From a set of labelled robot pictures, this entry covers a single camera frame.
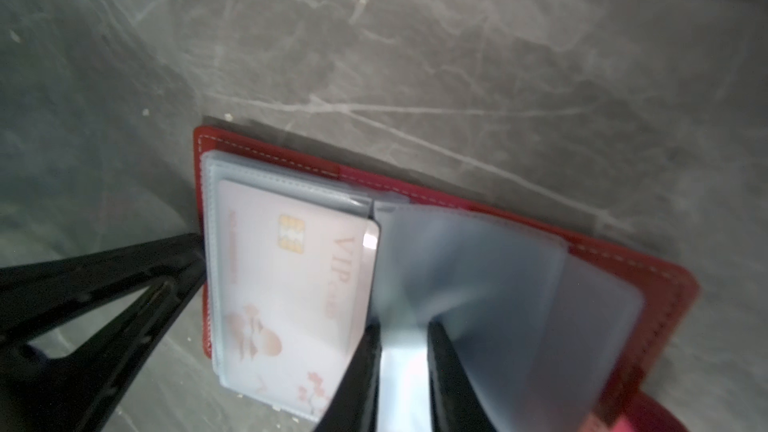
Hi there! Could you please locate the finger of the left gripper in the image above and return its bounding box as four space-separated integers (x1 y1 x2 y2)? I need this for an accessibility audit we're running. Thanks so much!
1 233 206 431

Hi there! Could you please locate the red leather card holder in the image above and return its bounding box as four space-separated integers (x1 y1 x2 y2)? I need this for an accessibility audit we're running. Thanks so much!
193 126 699 431

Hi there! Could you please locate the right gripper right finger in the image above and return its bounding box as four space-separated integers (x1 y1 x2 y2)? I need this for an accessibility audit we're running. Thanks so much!
427 321 495 432

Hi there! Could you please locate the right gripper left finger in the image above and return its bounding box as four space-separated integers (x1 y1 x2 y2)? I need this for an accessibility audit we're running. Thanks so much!
314 324 382 432

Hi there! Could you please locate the white pink VIP card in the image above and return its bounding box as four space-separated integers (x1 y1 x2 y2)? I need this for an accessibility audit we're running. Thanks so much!
209 180 380 421

